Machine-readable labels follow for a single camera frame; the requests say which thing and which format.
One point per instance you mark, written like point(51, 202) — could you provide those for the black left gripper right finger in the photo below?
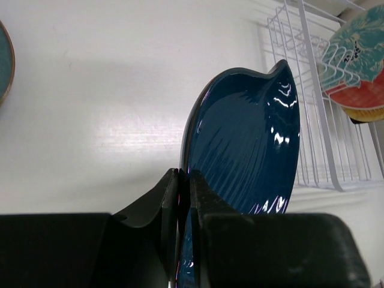
point(231, 249)

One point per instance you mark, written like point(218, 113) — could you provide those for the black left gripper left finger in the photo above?
point(134, 247)

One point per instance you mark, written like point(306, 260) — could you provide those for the dark blue leaf plate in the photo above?
point(243, 136)

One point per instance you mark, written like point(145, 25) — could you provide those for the black yellow square plate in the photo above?
point(357, 122)

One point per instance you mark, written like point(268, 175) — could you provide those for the orange woven square plate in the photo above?
point(364, 114)

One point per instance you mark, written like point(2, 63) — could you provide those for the red teal floral plate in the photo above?
point(357, 49)

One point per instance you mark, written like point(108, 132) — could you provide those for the teal round glass plate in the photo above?
point(8, 63)

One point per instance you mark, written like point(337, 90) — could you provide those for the white wire dish rack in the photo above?
point(335, 154)

